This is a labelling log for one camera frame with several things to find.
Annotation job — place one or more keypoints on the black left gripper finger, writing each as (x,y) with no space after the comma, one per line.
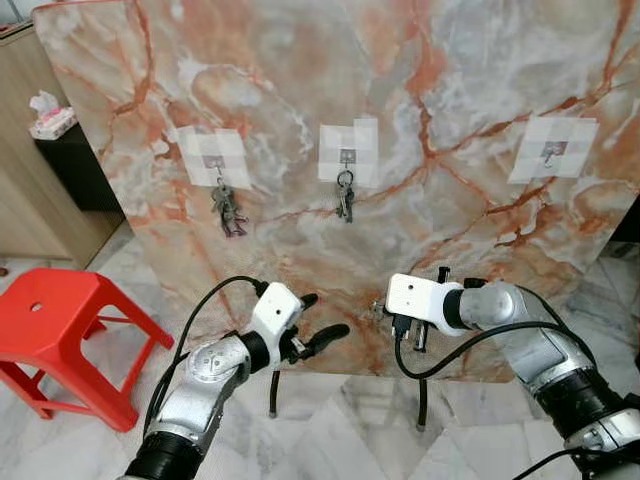
(308,301)
(328,336)

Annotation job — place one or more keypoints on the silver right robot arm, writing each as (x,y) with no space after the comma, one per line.
(530,345)

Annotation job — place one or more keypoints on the metal adhesive hook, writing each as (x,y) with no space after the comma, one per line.
(552,152)
(214,165)
(347,158)

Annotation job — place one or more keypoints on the black table leg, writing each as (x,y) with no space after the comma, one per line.
(274,395)
(421,405)

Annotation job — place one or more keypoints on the large key bunch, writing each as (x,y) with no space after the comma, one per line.
(227,210)

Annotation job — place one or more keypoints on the red plastic stool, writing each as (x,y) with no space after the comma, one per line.
(60,300)

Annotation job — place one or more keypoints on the light wood cabinet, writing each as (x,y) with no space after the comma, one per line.
(20,200)

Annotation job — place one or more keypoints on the pink white tissue pack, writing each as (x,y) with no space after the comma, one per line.
(52,120)

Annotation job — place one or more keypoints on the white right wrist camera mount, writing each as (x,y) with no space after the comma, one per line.
(420,297)

